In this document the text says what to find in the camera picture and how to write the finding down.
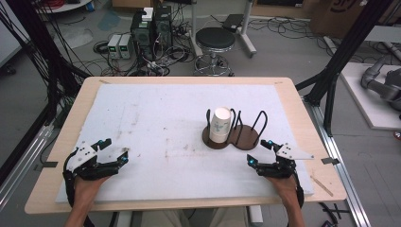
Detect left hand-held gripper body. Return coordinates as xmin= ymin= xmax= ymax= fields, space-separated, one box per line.
xmin=64 ymin=141 xmax=119 ymax=182

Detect black computer tower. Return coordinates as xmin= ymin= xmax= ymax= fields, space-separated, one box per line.
xmin=153 ymin=5 xmax=174 ymax=49
xmin=130 ymin=10 xmax=156 ymax=61

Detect light wooden table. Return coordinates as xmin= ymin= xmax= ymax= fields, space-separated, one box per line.
xmin=24 ymin=76 xmax=348 ymax=216

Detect black tape piece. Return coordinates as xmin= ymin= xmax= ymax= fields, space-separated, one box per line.
xmin=321 ymin=156 xmax=341 ymax=166
xmin=33 ymin=161 xmax=60 ymax=172

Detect white paper cup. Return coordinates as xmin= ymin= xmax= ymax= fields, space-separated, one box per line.
xmin=209 ymin=107 xmax=233 ymax=145

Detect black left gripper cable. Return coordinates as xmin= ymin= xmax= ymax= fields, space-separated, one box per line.
xmin=61 ymin=148 xmax=79 ymax=207

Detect black round stool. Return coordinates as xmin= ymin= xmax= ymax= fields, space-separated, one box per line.
xmin=192 ymin=26 xmax=236 ymax=78

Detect person's left hand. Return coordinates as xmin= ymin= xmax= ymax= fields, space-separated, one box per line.
xmin=73 ymin=175 xmax=111 ymax=207

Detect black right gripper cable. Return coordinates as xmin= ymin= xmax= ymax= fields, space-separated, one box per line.
xmin=291 ymin=164 xmax=305 ymax=210

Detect white metal stand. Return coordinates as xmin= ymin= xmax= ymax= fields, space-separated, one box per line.
xmin=188 ymin=0 xmax=258 ymax=60

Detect brown cup holder with wire loops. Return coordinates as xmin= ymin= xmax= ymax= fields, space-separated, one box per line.
xmin=201 ymin=108 xmax=270 ymax=151

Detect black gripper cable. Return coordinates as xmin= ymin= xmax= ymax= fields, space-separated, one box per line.
xmin=291 ymin=164 xmax=305 ymax=210
xmin=61 ymin=148 xmax=79 ymax=207

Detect tangle of floor cables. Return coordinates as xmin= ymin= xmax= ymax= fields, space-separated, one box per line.
xmin=92 ymin=18 xmax=198 ymax=78

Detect white round table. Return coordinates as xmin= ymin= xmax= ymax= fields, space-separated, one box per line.
xmin=35 ymin=0 xmax=93 ymax=14

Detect white floor board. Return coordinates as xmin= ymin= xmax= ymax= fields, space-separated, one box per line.
xmin=340 ymin=61 xmax=401 ymax=131

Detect small white box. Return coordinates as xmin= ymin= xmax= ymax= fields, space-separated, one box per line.
xmin=141 ymin=7 xmax=155 ymax=23

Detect white foam mat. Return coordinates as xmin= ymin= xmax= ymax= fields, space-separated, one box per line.
xmin=55 ymin=82 xmax=316 ymax=204

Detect grey bench power supply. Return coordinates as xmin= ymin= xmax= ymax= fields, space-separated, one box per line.
xmin=118 ymin=33 xmax=133 ymax=61
xmin=107 ymin=33 xmax=123 ymax=60

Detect aluminium floor rail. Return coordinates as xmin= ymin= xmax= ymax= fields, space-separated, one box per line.
xmin=303 ymin=96 xmax=374 ymax=227
xmin=0 ymin=123 xmax=55 ymax=212

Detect brown cardboard box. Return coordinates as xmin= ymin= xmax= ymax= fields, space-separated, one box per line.
xmin=309 ymin=0 xmax=401 ymax=40

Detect thin wooden stick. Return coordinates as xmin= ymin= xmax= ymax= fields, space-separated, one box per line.
xmin=309 ymin=174 xmax=335 ymax=198

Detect black flat device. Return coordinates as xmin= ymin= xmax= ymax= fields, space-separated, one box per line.
xmin=221 ymin=13 xmax=246 ymax=33

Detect black metal frame post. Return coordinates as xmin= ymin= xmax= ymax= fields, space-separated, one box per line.
xmin=5 ymin=0 xmax=83 ymax=121
xmin=295 ymin=0 xmax=395 ymax=137

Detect person's legs in beige trousers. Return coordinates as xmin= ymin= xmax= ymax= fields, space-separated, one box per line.
xmin=139 ymin=206 xmax=251 ymax=227

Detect person's right hand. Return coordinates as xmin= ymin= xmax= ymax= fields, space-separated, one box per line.
xmin=265 ymin=174 xmax=300 ymax=207

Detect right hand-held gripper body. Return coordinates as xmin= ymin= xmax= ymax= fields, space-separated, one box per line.
xmin=255 ymin=142 xmax=315 ymax=180

